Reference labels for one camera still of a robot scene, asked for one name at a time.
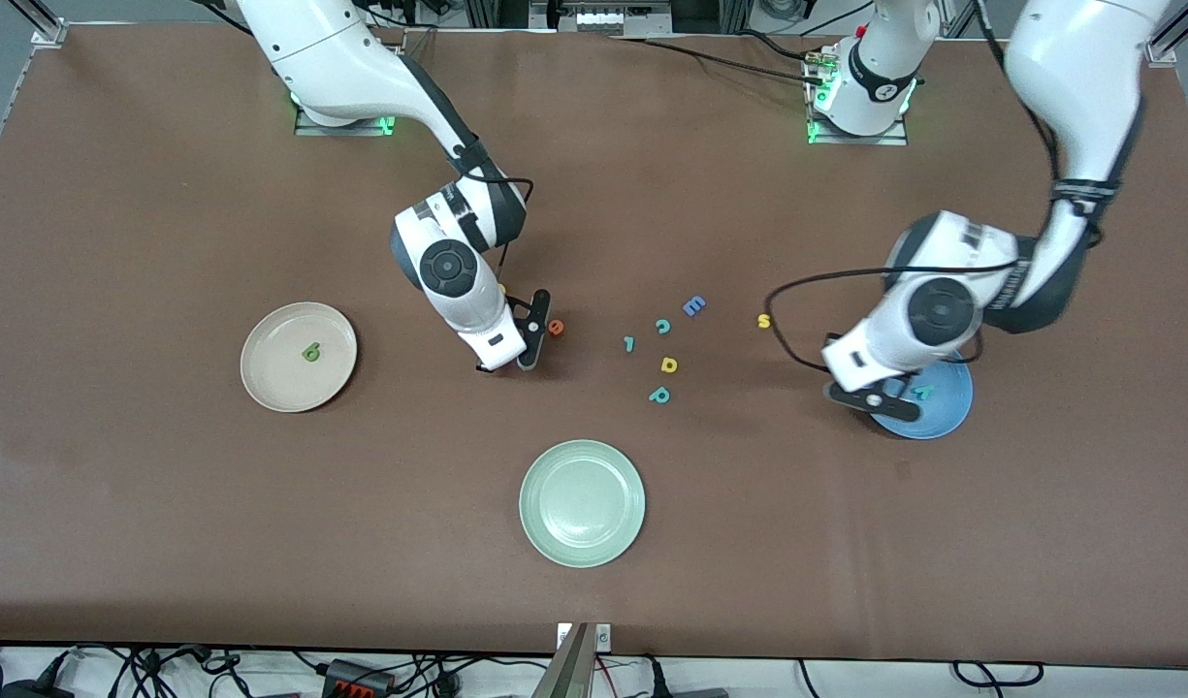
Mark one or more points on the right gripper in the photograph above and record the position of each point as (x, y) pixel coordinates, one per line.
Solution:
(482, 366)

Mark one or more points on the teal foam letter y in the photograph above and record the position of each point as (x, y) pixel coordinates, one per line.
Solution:
(921, 393)

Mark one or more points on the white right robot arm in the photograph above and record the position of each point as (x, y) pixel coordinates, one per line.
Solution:
(332, 58)

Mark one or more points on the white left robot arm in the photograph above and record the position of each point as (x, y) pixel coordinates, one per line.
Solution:
(1078, 78)

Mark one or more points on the blue round plate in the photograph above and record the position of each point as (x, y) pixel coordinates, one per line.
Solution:
(947, 412)

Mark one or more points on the blue foam letter E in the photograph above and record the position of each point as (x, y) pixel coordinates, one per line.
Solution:
(693, 306)

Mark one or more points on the pale green round plate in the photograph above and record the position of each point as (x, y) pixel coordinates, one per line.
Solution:
(582, 503)

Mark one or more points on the beige round plate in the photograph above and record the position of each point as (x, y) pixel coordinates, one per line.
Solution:
(283, 373)

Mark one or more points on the metal control box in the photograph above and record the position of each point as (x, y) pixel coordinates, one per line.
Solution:
(603, 15)

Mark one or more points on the black orange power strip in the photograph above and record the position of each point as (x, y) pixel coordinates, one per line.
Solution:
(356, 677)

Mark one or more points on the black power plug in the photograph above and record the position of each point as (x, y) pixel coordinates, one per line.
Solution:
(31, 690)

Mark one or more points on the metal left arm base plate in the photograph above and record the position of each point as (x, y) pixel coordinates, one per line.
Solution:
(855, 139)

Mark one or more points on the small white bracket plate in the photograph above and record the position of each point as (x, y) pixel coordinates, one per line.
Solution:
(603, 636)

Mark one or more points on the grey metal post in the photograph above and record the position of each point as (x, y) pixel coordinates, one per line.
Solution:
(566, 669)

